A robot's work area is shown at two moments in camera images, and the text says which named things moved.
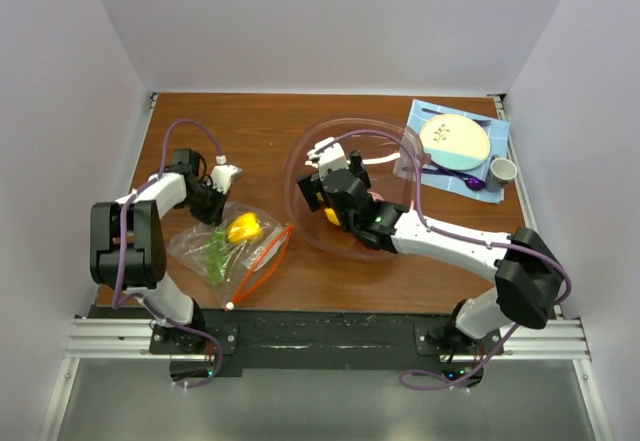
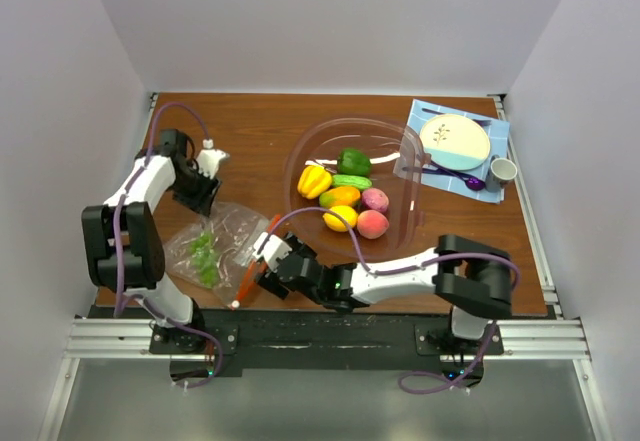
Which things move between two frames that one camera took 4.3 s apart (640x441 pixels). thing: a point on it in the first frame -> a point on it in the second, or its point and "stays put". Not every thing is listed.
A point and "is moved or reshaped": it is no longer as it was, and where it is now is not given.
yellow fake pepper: x=245 y=228 is moved or reshaped
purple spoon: x=473 y=182 stays put
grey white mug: x=500 y=170 stays put
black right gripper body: x=310 y=186 -> x=268 y=279
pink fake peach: x=376 y=196 is moved or reshaped
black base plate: x=316 y=337 stays put
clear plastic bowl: x=340 y=172 stays put
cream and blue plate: x=455 y=142 stays put
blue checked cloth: x=414 y=167 stays put
